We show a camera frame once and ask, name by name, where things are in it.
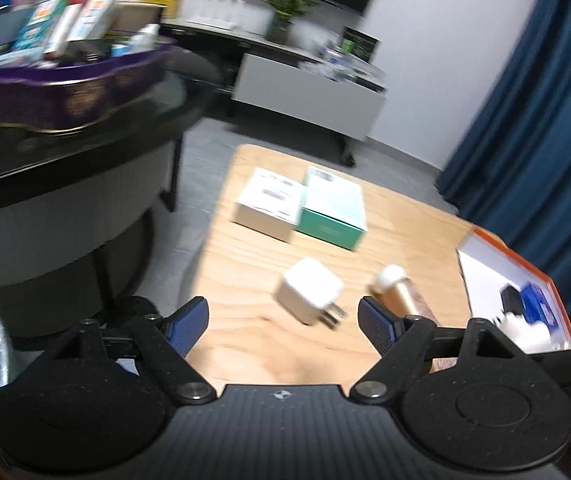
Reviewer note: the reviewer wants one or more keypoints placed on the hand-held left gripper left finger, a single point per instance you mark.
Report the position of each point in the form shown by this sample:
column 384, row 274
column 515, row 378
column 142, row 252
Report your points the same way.
column 190, row 327

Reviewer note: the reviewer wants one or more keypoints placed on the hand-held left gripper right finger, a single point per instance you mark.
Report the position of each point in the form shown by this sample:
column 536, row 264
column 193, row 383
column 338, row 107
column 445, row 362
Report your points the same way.
column 376, row 326

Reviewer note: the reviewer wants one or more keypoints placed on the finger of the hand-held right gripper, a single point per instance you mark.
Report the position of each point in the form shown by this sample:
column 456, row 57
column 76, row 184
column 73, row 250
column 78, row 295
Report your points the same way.
column 511, row 301

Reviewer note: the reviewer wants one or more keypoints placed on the blue rectangular tin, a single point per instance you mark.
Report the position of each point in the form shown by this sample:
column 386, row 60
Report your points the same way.
column 543, row 305

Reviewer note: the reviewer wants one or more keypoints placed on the white plug adapter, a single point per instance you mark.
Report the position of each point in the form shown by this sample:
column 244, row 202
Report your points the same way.
column 525, row 335

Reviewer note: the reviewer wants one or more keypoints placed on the white square charger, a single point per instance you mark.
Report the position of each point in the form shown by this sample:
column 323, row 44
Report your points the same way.
column 310, row 287

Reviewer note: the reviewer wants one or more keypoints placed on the teal bandage box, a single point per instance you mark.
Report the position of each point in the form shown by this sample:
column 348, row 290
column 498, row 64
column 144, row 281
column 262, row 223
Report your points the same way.
column 333, row 205

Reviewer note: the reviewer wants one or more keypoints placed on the rose gold cosmetic tube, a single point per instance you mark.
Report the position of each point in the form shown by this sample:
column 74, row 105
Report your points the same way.
column 413, row 297

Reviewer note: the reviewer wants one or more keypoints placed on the blue curtain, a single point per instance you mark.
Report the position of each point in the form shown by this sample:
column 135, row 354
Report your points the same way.
column 540, row 135

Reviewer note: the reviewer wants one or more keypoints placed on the black glass table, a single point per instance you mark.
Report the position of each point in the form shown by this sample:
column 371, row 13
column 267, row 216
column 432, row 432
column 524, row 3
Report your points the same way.
column 40, row 200

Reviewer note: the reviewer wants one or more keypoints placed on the clear plastic bag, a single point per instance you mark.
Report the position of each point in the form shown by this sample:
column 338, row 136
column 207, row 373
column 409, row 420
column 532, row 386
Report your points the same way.
column 323, row 70

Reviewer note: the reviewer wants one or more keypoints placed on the purple ornate tray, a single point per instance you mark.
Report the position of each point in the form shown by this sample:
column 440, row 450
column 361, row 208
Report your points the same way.
column 65, row 95

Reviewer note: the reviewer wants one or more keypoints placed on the small white and blue box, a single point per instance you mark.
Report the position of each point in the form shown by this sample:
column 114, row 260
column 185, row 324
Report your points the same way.
column 334, row 54

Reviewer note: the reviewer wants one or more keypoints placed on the green and black box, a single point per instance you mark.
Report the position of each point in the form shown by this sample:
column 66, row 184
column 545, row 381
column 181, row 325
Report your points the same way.
column 360, row 44

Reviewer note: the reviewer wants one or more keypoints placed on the long low television stand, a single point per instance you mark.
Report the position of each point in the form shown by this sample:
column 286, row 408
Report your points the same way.
column 205, row 35

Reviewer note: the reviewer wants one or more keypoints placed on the beige box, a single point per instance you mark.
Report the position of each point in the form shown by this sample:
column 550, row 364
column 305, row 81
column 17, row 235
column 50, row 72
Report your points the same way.
column 138, row 17

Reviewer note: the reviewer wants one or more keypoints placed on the white router with antennas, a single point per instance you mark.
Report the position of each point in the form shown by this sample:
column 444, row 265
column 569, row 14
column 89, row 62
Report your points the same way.
column 215, row 9

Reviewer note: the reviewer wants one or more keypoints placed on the yellow box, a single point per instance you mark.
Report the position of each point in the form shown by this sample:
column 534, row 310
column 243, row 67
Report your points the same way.
column 163, row 5

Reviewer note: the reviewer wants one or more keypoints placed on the pile of small medicine boxes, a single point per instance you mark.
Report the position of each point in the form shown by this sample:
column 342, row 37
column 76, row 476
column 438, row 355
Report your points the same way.
column 60, row 25

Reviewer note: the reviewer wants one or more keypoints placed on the potted plant in glass vase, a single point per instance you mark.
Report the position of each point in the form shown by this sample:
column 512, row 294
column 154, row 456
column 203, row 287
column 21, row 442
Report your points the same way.
column 288, row 0

